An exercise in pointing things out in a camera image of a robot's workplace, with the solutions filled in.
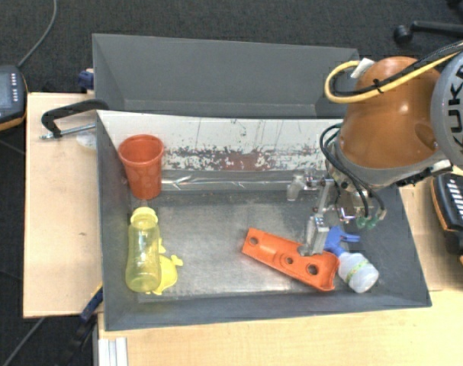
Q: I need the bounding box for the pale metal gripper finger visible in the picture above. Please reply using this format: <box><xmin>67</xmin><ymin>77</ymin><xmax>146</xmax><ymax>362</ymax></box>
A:
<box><xmin>310</xmin><ymin>216</ymin><xmax>331</xmax><ymax>257</ymax></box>
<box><xmin>301</xmin><ymin>215</ymin><xmax>317</xmax><ymax>258</ymax></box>

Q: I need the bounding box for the orange flat block with holes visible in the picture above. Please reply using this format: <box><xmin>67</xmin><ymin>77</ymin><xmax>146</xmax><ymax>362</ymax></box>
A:
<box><xmin>240</xmin><ymin>226</ymin><xmax>341</xmax><ymax>293</ymax></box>

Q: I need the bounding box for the white spray bottle blue head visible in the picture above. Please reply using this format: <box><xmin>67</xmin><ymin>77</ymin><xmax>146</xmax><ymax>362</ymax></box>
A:
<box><xmin>323</xmin><ymin>225</ymin><xmax>381</xmax><ymax>294</ymax></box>

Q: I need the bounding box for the small clear glass thing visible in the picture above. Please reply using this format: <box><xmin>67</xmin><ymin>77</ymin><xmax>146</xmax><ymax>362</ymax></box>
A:
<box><xmin>286</xmin><ymin>173</ymin><xmax>306</xmax><ymax>202</ymax></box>

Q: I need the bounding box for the yellow toy duck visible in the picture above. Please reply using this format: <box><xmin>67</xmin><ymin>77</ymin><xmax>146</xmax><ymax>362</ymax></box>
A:
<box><xmin>150</xmin><ymin>236</ymin><xmax>185</xmax><ymax>297</ymax></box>

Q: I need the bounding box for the yellow clear plastic bottle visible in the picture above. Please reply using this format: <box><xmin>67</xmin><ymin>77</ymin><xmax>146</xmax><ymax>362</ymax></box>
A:
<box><xmin>124</xmin><ymin>206</ymin><xmax>162</xmax><ymax>294</ymax></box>

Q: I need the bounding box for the grey metal bin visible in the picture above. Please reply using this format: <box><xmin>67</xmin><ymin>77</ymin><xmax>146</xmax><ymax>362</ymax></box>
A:
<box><xmin>92</xmin><ymin>33</ymin><xmax>433</xmax><ymax>332</ymax></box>

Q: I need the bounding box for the orange plastic cup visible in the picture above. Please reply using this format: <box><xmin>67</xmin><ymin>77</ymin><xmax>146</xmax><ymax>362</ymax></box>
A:
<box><xmin>117</xmin><ymin>133</ymin><xmax>166</xmax><ymax>201</ymax></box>

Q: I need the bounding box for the pale wood board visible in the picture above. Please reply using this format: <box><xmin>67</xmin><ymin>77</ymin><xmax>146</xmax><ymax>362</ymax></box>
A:
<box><xmin>23</xmin><ymin>91</ymin><xmax>104</xmax><ymax>319</ymax></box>

